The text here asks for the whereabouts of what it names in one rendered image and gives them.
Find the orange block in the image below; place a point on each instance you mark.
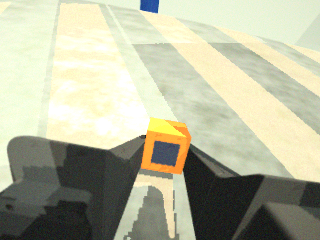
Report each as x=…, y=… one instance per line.
x=166, y=146

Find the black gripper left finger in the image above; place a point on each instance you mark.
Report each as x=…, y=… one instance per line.
x=109, y=174

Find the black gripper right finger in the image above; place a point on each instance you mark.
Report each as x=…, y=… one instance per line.
x=223, y=203

